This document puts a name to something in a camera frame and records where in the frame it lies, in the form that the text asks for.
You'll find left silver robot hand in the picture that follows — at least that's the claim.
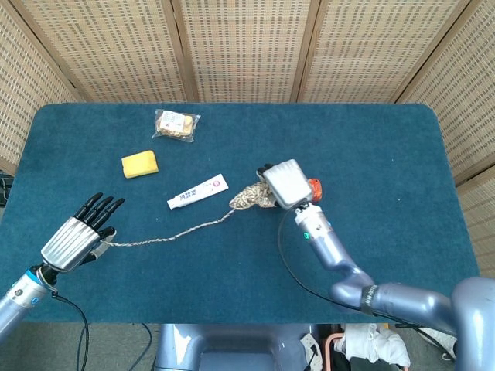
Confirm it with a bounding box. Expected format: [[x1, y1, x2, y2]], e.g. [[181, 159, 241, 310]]
[[40, 192, 127, 274]]

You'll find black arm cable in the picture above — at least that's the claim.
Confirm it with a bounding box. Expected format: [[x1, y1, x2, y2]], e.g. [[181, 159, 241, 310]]
[[277, 210, 457, 337], [49, 289, 90, 371]]

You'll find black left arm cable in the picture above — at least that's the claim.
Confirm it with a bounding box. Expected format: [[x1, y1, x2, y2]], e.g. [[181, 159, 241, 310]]
[[49, 289, 90, 371]]

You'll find beige braided rope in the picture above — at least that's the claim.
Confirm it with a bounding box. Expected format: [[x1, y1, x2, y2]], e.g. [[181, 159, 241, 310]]
[[101, 181, 278, 250]]

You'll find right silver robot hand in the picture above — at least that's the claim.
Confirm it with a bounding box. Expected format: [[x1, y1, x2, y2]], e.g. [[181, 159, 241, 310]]
[[255, 158, 315, 212]]

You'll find black device on floor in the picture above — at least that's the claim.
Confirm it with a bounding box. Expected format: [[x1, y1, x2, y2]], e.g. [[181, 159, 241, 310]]
[[0, 173, 15, 208]]

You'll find pink tube frame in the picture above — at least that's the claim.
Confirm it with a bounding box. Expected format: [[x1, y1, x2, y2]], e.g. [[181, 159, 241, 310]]
[[323, 332, 349, 371]]

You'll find white crumpled cloth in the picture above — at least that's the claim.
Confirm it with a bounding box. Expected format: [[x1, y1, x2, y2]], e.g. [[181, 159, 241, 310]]
[[340, 323, 411, 368]]

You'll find clear snack bag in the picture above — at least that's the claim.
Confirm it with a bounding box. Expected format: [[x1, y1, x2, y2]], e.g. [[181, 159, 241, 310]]
[[151, 108, 202, 144]]

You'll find blue table cloth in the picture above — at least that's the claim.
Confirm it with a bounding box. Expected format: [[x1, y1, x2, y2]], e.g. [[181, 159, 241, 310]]
[[0, 102, 483, 325]]

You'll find blue-grey robot torso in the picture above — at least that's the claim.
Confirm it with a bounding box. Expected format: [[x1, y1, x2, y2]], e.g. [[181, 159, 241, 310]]
[[154, 323, 322, 371]]

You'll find yellow sponge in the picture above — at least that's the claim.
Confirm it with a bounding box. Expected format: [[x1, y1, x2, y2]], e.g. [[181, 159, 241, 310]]
[[121, 150, 160, 180]]

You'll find orange small object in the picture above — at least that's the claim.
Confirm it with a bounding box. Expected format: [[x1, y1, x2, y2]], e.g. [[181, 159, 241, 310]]
[[308, 178, 324, 203]]

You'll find blue floor cable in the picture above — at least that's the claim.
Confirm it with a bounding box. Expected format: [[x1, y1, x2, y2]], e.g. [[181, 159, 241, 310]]
[[141, 323, 154, 360]]

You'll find white toothpaste tube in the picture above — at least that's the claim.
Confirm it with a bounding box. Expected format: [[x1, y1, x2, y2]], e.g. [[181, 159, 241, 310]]
[[166, 173, 230, 211]]

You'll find woven folding screen panel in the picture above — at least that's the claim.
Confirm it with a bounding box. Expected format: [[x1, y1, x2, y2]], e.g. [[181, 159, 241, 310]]
[[396, 0, 495, 182], [0, 0, 84, 175], [172, 0, 322, 104], [456, 165, 495, 279], [297, 0, 471, 104], [9, 0, 198, 104]]

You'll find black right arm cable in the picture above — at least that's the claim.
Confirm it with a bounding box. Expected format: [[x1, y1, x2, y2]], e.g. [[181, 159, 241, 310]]
[[277, 210, 457, 337]]

